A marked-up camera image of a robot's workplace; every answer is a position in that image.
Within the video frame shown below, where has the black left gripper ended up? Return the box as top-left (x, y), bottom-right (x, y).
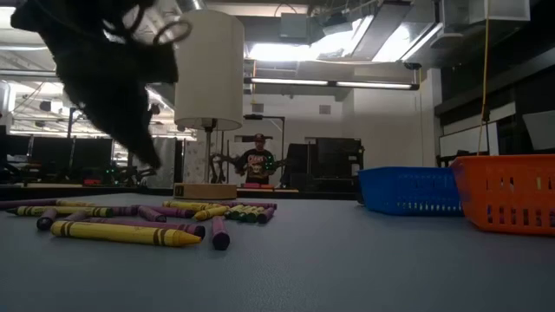
top-left (10, 0), bottom-right (180, 171)

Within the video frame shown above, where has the purple crayon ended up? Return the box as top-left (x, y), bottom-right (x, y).
top-left (151, 205), bottom-right (197, 219)
top-left (137, 205), bottom-right (168, 224)
top-left (219, 200), bottom-right (278, 211)
top-left (211, 215), bottom-right (232, 251)
top-left (257, 206), bottom-right (277, 225)
top-left (0, 198), bottom-right (58, 211)
top-left (63, 210), bottom-right (91, 223)
top-left (36, 207), bottom-right (58, 231)
top-left (82, 216), bottom-right (207, 240)
top-left (110, 205), bottom-right (140, 218)

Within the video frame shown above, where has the grey curtain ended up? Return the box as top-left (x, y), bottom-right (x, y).
top-left (158, 136), bottom-right (178, 190)

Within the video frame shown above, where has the white shade wooden base lamp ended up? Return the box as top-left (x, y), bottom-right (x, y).
top-left (172, 9), bottom-right (246, 201)

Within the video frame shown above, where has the person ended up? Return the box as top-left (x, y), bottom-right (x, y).
top-left (233, 132), bottom-right (278, 186)

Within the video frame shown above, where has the black cabinet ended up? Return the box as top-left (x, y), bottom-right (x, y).
top-left (281, 136), bottom-right (366, 194)

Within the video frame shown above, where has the blue plastic basket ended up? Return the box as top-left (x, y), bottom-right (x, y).
top-left (357, 166), bottom-right (464, 218)

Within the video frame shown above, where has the whiteboard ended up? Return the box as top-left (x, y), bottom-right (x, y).
top-left (438, 121), bottom-right (500, 159)

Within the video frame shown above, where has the orange plastic basket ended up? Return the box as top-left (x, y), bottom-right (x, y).
top-left (449, 153), bottom-right (555, 237)

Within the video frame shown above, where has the grey panel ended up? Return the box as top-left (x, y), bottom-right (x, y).
top-left (521, 109), bottom-right (555, 153)

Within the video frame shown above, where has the black table frame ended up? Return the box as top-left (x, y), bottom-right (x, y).
top-left (0, 184), bottom-right (362, 202)

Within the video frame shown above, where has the rectangular silver air duct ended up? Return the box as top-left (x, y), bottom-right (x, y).
top-left (311, 0), bottom-right (447, 64)

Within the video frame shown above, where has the yellow cord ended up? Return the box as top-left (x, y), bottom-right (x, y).
top-left (475, 16), bottom-right (491, 156)

